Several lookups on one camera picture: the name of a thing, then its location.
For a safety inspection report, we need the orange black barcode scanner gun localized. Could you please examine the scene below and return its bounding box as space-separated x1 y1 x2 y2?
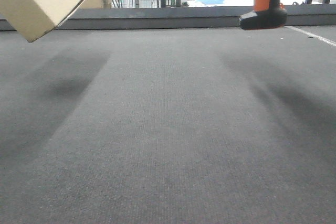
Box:
239 0 287 30

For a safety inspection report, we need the blue tray in background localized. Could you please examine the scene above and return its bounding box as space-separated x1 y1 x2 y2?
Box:
194 0 225 5

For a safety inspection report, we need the grey raised conveyor edge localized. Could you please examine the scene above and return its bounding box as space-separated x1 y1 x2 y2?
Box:
0 4 336 31

